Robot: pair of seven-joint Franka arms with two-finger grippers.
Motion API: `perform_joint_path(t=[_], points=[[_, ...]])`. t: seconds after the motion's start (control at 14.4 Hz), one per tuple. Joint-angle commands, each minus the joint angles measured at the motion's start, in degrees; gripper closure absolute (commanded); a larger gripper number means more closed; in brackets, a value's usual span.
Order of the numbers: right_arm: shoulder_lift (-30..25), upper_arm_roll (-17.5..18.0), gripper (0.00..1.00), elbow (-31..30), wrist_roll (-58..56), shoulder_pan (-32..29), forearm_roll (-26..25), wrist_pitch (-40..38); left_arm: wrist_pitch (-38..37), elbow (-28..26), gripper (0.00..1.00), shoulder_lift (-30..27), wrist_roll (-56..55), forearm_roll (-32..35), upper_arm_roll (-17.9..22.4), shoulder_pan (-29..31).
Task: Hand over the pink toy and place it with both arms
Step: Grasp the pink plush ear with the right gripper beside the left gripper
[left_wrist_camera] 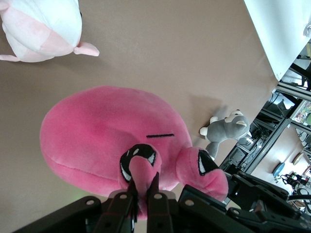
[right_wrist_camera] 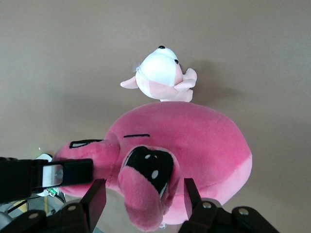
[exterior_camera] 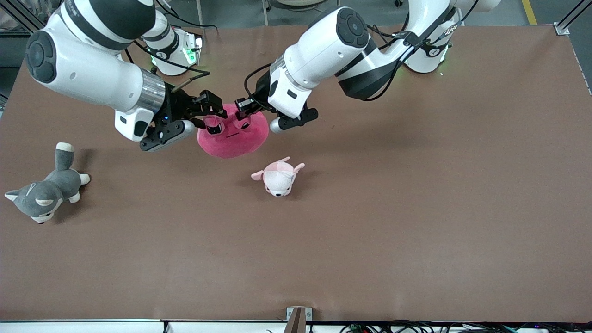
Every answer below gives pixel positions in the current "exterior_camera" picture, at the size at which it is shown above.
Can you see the aluminium frame profile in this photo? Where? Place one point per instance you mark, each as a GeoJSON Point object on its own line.
{"type": "Point", "coordinates": [569, 21]}
{"type": "Point", "coordinates": [18, 14]}

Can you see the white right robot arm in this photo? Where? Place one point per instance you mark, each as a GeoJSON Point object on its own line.
{"type": "Point", "coordinates": [83, 69]}

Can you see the metal table edge bracket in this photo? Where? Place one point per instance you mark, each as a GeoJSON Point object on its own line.
{"type": "Point", "coordinates": [298, 319]}

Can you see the grey white husky plush toy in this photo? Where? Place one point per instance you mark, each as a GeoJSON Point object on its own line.
{"type": "Point", "coordinates": [55, 187]}

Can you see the small white pink plush toy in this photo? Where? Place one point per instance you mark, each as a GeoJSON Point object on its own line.
{"type": "Point", "coordinates": [277, 178]}

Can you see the round hot pink plush toy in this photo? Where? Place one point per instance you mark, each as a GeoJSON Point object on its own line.
{"type": "Point", "coordinates": [236, 141]}

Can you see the white metal stand frame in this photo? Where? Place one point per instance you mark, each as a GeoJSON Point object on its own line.
{"type": "Point", "coordinates": [300, 9]}

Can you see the brown table cover sheet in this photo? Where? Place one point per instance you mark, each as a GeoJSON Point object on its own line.
{"type": "Point", "coordinates": [370, 259]}

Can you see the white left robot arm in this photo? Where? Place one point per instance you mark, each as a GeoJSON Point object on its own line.
{"type": "Point", "coordinates": [323, 46]}

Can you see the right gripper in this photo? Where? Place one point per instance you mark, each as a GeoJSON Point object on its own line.
{"type": "Point", "coordinates": [179, 106]}

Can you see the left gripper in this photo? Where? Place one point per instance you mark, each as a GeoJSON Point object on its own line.
{"type": "Point", "coordinates": [262, 95]}

